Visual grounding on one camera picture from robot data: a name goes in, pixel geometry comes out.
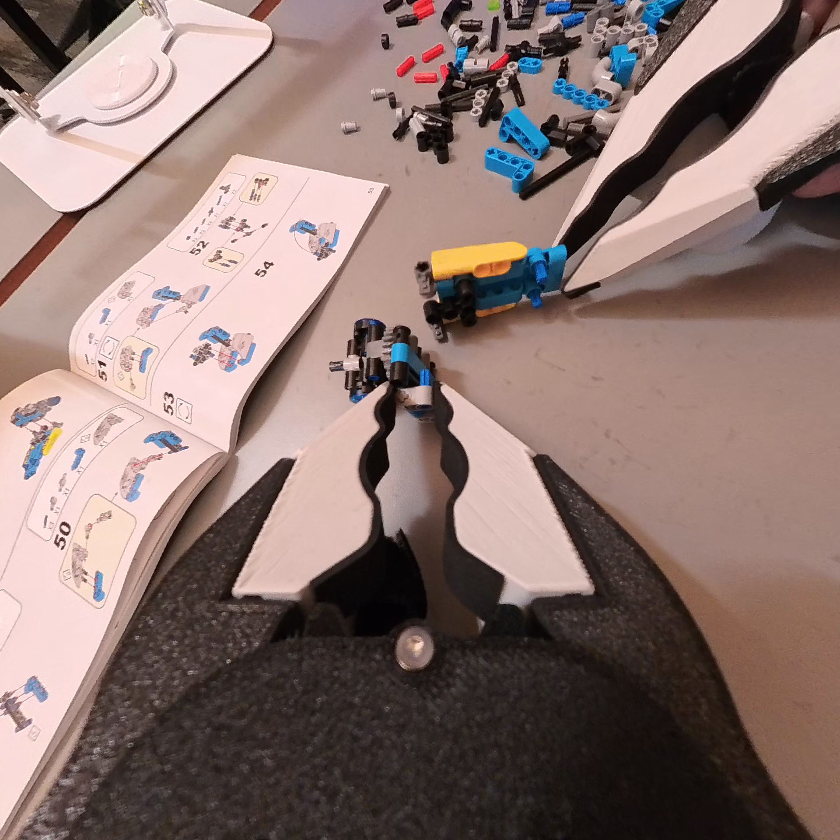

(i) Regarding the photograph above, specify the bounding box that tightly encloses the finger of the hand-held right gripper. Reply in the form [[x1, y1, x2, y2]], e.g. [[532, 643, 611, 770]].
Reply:
[[554, 0, 793, 263], [562, 29, 840, 301]]

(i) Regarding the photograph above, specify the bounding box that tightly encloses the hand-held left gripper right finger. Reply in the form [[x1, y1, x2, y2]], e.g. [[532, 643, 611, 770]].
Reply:
[[435, 382, 596, 622]]

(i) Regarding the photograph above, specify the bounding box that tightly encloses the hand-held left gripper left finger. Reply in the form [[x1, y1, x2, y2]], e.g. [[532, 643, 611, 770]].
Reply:
[[231, 384, 399, 602]]

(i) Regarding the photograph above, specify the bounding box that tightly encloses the black and blue gear assembly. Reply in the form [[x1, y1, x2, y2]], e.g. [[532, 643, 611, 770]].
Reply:
[[330, 318, 439, 422]]

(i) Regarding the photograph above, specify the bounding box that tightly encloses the yellow and blue brick assembly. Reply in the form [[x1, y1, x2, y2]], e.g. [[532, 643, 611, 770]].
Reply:
[[415, 241, 569, 343]]

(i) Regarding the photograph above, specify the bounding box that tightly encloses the grey desk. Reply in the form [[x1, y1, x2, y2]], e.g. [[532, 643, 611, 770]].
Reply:
[[0, 0, 840, 840]]

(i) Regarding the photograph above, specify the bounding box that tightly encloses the person's right hand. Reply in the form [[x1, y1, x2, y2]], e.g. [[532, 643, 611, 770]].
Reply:
[[787, 0, 840, 198]]

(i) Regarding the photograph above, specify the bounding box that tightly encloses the pile of loose building pieces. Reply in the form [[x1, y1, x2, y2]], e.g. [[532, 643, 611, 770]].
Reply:
[[341, 0, 697, 201]]

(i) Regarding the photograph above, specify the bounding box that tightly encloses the open instruction booklet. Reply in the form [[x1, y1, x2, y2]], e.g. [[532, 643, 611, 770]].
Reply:
[[0, 154, 390, 837]]

